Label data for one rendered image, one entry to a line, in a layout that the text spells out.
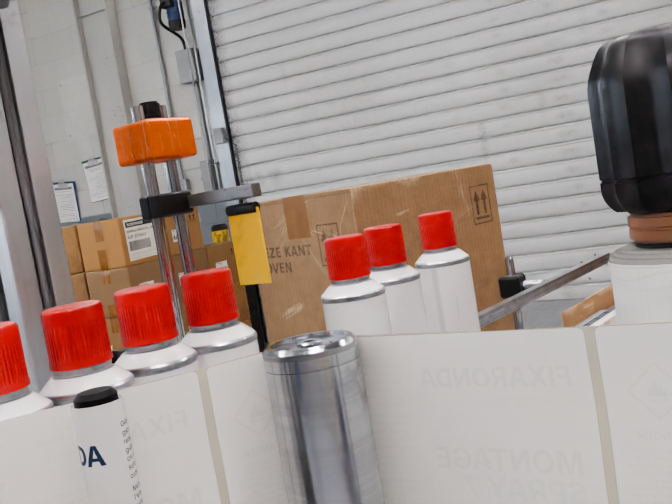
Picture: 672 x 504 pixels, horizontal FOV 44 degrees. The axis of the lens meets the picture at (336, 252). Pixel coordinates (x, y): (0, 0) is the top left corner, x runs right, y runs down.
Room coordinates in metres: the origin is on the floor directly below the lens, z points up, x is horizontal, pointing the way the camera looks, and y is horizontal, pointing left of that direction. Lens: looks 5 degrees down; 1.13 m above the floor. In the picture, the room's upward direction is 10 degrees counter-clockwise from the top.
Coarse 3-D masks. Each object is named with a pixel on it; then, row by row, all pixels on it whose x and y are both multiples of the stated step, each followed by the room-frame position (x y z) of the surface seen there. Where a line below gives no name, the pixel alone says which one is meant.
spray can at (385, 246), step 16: (384, 224) 0.73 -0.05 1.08; (400, 224) 0.72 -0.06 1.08; (368, 240) 0.71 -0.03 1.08; (384, 240) 0.70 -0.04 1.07; (400, 240) 0.71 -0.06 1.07; (368, 256) 0.71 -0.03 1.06; (384, 256) 0.70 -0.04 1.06; (400, 256) 0.71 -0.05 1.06; (384, 272) 0.70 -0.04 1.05; (400, 272) 0.70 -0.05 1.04; (416, 272) 0.71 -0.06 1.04; (400, 288) 0.69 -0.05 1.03; (416, 288) 0.70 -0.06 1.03; (400, 304) 0.69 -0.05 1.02; (416, 304) 0.70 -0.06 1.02; (400, 320) 0.69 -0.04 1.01; (416, 320) 0.70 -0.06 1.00
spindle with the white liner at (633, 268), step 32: (640, 32) 0.42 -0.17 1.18; (608, 64) 0.43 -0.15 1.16; (640, 64) 0.42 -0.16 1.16; (608, 96) 0.43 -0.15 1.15; (640, 96) 0.42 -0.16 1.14; (608, 128) 0.43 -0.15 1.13; (640, 128) 0.42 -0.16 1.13; (608, 160) 0.44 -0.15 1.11; (640, 160) 0.42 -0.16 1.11; (608, 192) 0.45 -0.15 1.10; (640, 192) 0.42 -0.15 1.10; (640, 224) 0.43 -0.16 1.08; (640, 256) 0.42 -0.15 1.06; (640, 288) 0.42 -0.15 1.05; (640, 320) 0.42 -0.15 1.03
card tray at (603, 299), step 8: (608, 288) 1.47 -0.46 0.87; (592, 296) 1.41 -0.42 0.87; (600, 296) 1.43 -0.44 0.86; (608, 296) 1.46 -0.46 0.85; (576, 304) 1.35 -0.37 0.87; (584, 304) 1.37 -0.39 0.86; (592, 304) 1.40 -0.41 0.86; (600, 304) 1.43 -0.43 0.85; (608, 304) 1.46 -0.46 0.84; (568, 312) 1.32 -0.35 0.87; (576, 312) 1.34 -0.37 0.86; (584, 312) 1.37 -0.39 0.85; (592, 312) 1.40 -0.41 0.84; (568, 320) 1.31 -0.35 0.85; (576, 320) 1.34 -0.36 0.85
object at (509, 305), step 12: (588, 264) 1.15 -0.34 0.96; (600, 264) 1.19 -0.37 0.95; (564, 276) 1.08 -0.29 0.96; (576, 276) 1.12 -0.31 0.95; (528, 288) 1.02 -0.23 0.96; (540, 288) 1.02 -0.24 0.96; (552, 288) 1.05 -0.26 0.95; (504, 300) 0.96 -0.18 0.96; (516, 300) 0.97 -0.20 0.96; (528, 300) 0.99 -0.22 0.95; (480, 312) 0.91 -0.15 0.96; (492, 312) 0.92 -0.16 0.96; (504, 312) 0.94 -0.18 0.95; (480, 324) 0.89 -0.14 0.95
